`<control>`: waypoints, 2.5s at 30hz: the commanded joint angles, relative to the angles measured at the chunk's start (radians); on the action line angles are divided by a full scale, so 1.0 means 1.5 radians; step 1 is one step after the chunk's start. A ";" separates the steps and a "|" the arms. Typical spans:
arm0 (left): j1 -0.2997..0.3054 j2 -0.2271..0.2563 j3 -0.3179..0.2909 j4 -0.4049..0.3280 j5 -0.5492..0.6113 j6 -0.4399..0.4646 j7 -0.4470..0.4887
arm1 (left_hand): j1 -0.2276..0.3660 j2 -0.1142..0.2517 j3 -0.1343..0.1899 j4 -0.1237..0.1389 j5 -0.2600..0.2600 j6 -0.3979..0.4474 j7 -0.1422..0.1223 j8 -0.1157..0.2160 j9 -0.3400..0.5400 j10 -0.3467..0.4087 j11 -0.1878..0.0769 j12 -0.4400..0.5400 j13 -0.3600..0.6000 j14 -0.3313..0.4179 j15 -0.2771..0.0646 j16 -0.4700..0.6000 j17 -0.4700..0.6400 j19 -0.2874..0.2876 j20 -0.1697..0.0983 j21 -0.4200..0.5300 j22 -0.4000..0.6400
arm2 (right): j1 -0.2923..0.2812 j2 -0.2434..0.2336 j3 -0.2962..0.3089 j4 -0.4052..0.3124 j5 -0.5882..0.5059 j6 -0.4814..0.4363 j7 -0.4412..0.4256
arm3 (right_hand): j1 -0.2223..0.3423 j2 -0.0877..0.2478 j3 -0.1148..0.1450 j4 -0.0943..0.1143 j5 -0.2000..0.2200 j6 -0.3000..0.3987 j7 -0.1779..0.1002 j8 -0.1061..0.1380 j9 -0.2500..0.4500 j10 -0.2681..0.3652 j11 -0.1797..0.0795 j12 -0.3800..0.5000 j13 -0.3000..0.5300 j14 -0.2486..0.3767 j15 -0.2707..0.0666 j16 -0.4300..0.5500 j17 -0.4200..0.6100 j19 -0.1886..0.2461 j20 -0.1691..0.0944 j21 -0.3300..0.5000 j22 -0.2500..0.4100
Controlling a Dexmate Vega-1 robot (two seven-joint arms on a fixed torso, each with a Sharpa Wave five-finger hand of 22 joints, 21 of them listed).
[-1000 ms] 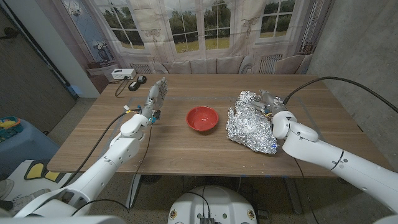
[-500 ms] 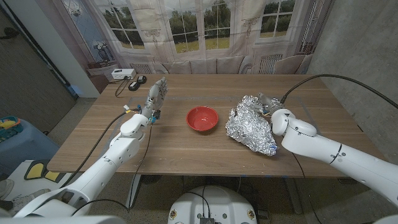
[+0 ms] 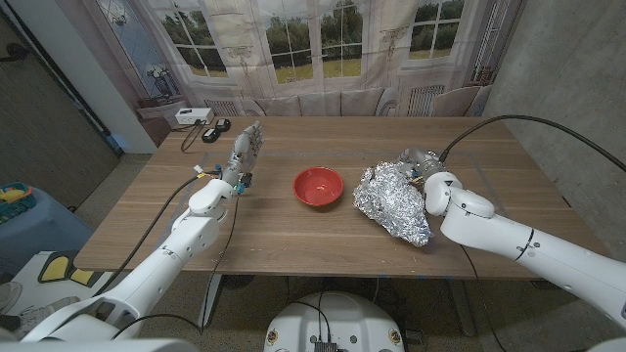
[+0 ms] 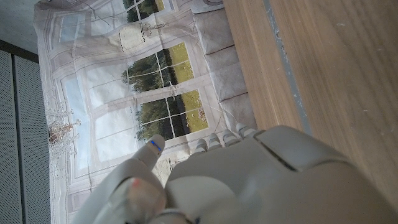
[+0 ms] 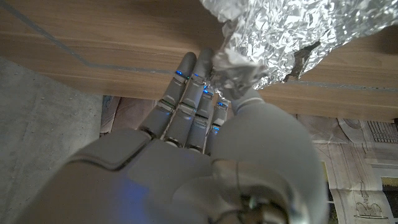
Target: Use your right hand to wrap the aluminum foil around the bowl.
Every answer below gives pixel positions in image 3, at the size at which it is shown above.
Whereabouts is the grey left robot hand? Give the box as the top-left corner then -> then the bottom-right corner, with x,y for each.
222,120 -> 265,185

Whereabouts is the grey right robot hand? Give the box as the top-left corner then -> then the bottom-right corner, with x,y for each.
398,146 -> 449,185

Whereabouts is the aluminum foil sheet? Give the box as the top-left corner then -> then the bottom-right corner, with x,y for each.
351,160 -> 434,248

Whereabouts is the red bowl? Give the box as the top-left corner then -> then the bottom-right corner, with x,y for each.
291,165 -> 345,207

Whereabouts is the wooden table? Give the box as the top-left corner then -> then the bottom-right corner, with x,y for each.
72,115 -> 625,338

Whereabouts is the printed window backdrop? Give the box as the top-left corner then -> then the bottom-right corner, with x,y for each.
56,0 -> 527,148

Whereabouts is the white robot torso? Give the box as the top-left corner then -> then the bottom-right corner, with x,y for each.
263,291 -> 406,352

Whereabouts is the blue storage bin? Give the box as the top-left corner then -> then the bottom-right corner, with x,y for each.
0,185 -> 97,275

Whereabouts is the white yellow floor mat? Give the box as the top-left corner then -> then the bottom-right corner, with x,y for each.
0,249 -> 123,324

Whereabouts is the teal and yellow toy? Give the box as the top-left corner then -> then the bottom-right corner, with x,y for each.
0,182 -> 38,224

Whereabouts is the grey shoe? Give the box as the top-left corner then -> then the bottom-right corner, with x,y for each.
22,296 -> 82,338
0,281 -> 23,314

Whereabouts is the black power strip cable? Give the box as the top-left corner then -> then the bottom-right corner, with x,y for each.
170,119 -> 209,154

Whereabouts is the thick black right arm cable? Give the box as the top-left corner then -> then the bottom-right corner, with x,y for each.
438,114 -> 626,173

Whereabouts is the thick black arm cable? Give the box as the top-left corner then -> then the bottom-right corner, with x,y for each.
92,168 -> 221,297
438,114 -> 626,173

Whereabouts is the thin black left arm wire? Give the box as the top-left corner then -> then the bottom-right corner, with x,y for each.
110,190 -> 242,342

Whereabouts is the thin black arm wire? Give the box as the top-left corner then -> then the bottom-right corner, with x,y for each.
458,242 -> 498,352
110,190 -> 242,342

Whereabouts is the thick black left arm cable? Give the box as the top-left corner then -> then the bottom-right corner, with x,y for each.
92,168 -> 221,297

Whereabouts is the thin black right arm wire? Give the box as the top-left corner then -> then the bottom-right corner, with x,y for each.
458,242 -> 498,352

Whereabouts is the black torso cable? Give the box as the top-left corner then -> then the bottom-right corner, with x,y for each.
291,291 -> 334,343

